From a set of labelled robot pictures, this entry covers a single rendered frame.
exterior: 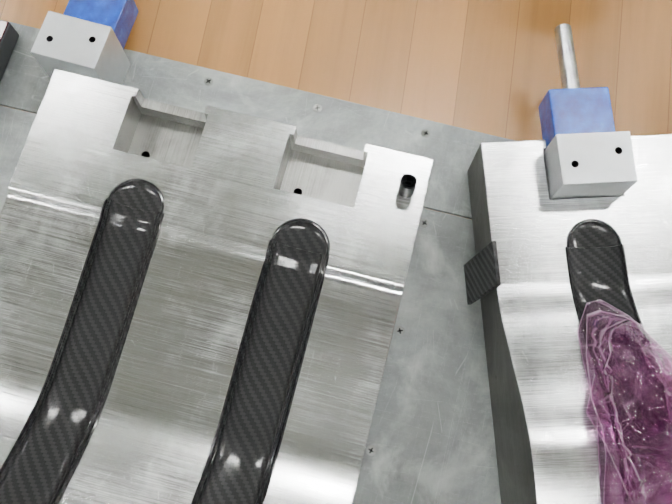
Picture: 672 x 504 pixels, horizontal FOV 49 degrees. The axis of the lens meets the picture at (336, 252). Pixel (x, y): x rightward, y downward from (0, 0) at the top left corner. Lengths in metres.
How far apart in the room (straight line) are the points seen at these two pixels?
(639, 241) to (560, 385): 0.12
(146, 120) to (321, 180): 0.13
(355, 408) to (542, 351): 0.12
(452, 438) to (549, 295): 0.12
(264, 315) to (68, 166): 0.16
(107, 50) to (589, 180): 0.35
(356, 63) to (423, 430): 0.29
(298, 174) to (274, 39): 0.16
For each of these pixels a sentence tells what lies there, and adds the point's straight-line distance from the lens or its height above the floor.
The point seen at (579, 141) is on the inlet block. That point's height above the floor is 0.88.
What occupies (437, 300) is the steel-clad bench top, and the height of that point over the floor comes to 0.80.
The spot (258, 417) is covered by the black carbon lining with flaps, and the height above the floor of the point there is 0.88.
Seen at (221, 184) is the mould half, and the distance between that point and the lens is 0.48.
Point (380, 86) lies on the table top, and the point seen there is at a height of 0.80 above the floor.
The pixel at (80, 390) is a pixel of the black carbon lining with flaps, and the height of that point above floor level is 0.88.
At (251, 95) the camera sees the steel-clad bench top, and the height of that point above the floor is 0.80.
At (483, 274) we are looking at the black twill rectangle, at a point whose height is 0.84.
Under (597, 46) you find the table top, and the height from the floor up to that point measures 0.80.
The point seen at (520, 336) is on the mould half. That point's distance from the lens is 0.49.
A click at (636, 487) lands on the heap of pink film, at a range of 0.45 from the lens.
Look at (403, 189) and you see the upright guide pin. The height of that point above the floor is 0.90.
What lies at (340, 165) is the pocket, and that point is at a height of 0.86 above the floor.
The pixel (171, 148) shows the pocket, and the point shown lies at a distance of 0.53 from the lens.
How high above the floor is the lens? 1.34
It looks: 75 degrees down
